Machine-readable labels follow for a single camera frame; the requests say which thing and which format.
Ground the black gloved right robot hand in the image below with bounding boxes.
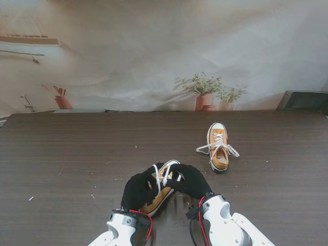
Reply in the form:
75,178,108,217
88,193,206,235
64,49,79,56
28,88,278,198
166,163,213,201

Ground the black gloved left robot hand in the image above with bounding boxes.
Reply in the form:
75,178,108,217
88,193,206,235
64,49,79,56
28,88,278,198
120,162,166,213

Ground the yellow canvas sneaker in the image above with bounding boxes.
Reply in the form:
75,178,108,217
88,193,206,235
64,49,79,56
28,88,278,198
139,160,181,217
206,122,230,174

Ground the printed kitchen backdrop cloth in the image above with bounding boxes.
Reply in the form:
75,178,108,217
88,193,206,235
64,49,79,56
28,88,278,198
0,0,328,113

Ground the red left wrist cable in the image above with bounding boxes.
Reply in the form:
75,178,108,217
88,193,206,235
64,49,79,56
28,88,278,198
129,209,154,242

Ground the red wrist cable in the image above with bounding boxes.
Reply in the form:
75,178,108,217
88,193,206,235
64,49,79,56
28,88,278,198
129,209,154,242
198,196,211,246

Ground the red right wrist cable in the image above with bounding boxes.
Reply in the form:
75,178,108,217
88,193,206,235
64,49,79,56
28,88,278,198
198,196,211,246

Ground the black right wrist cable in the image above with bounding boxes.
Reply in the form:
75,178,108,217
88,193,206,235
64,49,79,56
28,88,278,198
189,217,201,246

